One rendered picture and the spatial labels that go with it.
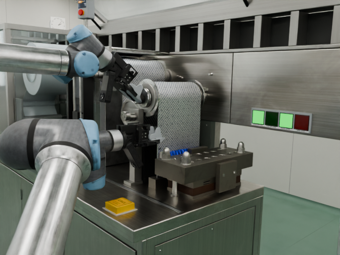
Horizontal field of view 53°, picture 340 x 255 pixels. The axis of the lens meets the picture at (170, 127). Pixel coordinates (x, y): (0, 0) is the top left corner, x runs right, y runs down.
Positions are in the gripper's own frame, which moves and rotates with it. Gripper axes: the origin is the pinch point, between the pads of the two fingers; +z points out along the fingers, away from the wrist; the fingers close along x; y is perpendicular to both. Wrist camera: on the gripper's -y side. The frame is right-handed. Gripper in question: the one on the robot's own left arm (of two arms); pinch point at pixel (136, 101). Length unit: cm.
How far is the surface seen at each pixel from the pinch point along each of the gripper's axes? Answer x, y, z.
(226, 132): 169, 127, 246
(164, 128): -7.5, -2.9, 12.6
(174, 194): -19.5, -23.1, 23.0
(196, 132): -7.4, 6.2, 28.7
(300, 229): 29, 37, 237
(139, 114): -0.2, -2.8, 4.2
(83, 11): 52, 34, -22
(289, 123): -45, 18, 32
